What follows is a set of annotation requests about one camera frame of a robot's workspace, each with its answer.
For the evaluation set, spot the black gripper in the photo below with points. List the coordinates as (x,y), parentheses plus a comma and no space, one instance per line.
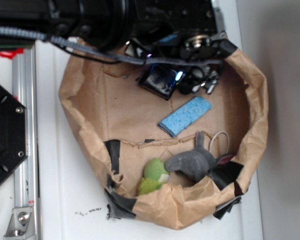
(197,54)

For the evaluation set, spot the black box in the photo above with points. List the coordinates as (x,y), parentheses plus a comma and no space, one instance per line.
(161,80)

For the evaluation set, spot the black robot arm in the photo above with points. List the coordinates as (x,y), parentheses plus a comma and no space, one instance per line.
(98,30)

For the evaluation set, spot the blue sponge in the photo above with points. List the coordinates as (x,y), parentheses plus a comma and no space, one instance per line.
(184,116)

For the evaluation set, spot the white rubber band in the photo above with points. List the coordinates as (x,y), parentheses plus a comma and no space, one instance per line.
(223,139)

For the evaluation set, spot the brown paper bag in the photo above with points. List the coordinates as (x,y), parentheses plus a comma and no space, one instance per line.
(115,123)

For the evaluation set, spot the grey plush toy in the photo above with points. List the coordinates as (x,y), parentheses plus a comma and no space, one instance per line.
(196,163)

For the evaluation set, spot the green plush toy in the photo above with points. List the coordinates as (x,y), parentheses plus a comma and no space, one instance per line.
(154,176)

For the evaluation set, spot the aluminium rail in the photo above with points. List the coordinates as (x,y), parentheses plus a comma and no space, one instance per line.
(26,177)

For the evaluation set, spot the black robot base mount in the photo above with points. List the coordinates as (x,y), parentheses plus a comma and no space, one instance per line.
(13,141)

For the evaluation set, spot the metal corner bracket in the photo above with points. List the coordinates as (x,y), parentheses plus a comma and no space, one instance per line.
(21,225)

